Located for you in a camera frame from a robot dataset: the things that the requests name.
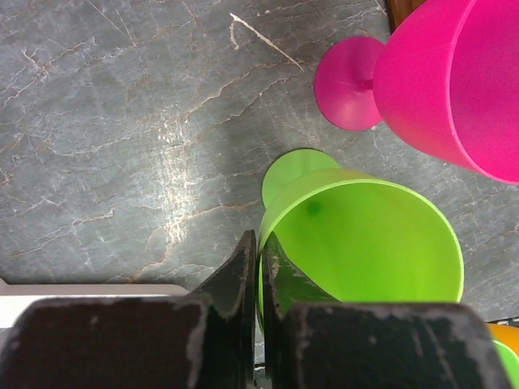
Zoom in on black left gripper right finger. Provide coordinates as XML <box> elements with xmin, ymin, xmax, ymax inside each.
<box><xmin>261</xmin><ymin>235</ymin><xmax>512</xmax><ymax>388</ymax></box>

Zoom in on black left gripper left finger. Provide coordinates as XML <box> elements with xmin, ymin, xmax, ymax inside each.
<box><xmin>1</xmin><ymin>230</ymin><xmax>256</xmax><ymax>388</ymax></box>

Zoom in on green plastic wine glass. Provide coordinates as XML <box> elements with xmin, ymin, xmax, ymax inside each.
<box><xmin>257</xmin><ymin>148</ymin><xmax>465</xmax><ymax>337</ymax></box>

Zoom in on pink plastic wine glass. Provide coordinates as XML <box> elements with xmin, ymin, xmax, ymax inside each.
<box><xmin>314</xmin><ymin>1</ymin><xmax>518</xmax><ymax>185</ymax></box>

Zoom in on white drying rack stand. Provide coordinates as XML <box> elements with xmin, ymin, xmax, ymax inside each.
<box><xmin>1</xmin><ymin>280</ymin><xmax>188</xmax><ymax>329</ymax></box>

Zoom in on front yellow wine glass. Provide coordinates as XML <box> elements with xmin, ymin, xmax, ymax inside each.
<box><xmin>487</xmin><ymin>323</ymin><xmax>519</xmax><ymax>355</ymax></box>

